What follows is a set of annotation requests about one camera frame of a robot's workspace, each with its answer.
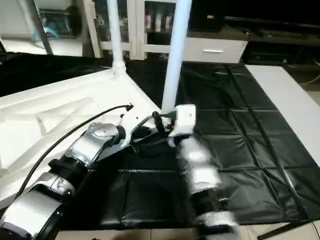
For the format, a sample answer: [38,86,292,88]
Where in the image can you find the black low cabinet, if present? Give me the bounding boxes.
[192,0,320,66]

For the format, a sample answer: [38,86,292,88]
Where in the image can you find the grey metal pole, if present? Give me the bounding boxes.
[32,0,55,55]

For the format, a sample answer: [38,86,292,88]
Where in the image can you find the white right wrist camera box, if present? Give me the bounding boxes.
[167,104,197,139]

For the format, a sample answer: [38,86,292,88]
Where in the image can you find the white glass-door cabinet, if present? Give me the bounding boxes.
[82,0,183,61]

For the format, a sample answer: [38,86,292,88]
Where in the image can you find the light blue plastic object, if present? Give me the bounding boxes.
[32,25,59,42]

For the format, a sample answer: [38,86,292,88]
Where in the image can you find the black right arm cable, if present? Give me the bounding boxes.
[135,114,198,151]

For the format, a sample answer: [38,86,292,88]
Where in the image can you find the black plastic mat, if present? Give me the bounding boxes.
[0,50,320,232]

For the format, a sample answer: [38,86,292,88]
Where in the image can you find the white drawer unit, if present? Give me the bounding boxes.
[182,37,248,64]

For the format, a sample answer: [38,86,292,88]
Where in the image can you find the white plastic table top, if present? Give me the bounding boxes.
[0,67,173,211]

